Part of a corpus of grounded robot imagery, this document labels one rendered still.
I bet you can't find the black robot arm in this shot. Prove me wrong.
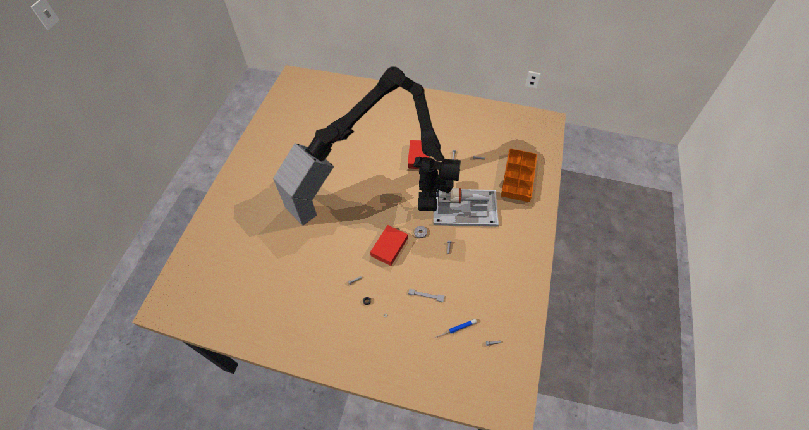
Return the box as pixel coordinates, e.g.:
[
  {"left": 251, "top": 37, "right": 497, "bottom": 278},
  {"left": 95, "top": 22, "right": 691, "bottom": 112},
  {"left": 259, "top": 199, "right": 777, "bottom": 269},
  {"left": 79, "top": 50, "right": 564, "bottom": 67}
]
[{"left": 305, "top": 66, "right": 461, "bottom": 193}]

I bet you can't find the orange compartment tray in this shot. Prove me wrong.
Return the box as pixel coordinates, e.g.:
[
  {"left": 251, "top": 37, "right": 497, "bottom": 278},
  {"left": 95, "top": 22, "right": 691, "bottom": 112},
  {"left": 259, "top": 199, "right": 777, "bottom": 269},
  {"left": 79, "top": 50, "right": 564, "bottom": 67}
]
[{"left": 501, "top": 149, "right": 537, "bottom": 202}]

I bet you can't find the red flat block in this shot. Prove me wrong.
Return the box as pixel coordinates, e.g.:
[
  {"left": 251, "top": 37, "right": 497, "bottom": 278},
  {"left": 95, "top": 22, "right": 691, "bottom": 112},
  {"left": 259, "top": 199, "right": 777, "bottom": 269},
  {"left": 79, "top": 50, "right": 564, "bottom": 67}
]
[
  {"left": 408, "top": 140, "right": 429, "bottom": 169},
  {"left": 370, "top": 225, "right": 408, "bottom": 266}
]

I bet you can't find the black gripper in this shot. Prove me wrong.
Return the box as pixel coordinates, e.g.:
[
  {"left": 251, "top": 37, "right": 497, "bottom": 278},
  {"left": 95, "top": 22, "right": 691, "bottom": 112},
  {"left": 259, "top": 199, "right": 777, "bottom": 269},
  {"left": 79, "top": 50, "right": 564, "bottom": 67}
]
[{"left": 418, "top": 176, "right": 437, "bottom": 211}]

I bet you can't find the blue screwdriver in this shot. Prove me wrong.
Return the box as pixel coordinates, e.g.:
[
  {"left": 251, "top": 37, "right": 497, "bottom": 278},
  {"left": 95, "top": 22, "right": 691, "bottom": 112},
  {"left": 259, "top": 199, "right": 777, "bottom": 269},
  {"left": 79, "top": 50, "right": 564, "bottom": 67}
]
[{"left": 448, "top": 319, "right": 477, "bottom": 333}]

